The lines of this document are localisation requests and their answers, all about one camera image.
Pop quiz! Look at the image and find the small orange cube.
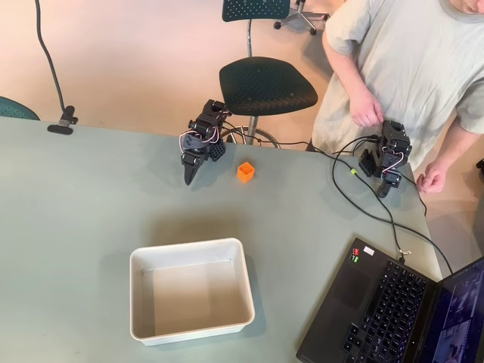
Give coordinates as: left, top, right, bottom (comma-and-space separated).
237, 161, 256, 184

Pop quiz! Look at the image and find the black leader arm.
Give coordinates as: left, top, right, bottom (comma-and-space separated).
358, 119, 413, 200

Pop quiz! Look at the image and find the person's right forearm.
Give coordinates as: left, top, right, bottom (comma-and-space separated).
327, 45, 375, 110

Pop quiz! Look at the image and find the person's left forearm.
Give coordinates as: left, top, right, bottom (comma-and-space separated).
429, 123, 473, 175

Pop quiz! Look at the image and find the white rectangular plastic tray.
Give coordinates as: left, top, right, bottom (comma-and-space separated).
129, 237, 256, 347

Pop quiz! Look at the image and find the person's right hand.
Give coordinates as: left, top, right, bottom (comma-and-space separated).
350, 97, 383, 129

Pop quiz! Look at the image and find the person's left hand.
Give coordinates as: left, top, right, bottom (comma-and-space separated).
415, 163, 450, 194

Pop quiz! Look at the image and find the dark teal perforated chair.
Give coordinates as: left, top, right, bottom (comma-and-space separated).
219, 0, 319, 149

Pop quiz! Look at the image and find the black gooseneck clamp holder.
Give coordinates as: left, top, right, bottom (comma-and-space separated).
33, 0, 79, 135

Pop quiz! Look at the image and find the chrome swivel chair base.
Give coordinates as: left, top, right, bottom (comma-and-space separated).
273, 0, 330, 36

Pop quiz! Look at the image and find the black laptop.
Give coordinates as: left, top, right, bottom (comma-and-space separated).
295, 237, 484, 363

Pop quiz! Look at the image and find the person in grey t-shirt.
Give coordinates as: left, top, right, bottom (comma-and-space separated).
312, 0, 484, 171

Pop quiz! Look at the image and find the black cable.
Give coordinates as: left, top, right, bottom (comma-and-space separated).
226, 130, 454, 275
331, 134, 413, 265
399, 172, 428, 219

